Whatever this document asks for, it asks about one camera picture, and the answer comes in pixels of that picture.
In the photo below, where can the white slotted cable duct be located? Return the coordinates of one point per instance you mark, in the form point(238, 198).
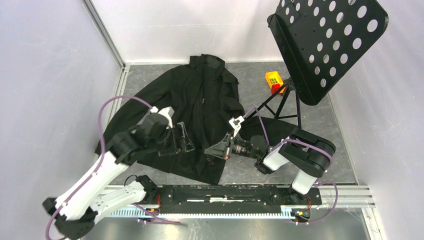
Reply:
point(284, 213)

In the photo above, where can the black perforated music stand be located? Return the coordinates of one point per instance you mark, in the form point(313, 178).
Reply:
point(320, 40)

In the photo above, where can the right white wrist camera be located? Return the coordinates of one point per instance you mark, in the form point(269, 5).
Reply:
point(236, 124)

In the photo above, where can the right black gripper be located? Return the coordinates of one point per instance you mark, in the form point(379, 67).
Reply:
point(228, 139)

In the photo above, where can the black zip jacket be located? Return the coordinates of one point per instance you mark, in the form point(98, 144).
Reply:
point(204, 96)

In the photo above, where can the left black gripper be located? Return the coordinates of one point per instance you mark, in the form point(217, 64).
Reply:
point(176, 146)

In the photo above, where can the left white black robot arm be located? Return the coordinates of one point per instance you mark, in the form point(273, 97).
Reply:
point(78, 210)

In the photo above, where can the yellow and red toy block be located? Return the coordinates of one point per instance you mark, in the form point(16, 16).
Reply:
point(274, 81)

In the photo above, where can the aluminium frame rail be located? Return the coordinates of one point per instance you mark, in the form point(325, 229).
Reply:
point(341, 196)

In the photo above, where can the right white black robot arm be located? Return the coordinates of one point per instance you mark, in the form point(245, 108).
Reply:
point(311, 154)

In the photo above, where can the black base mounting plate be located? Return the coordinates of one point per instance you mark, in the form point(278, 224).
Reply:
point(228, 199)

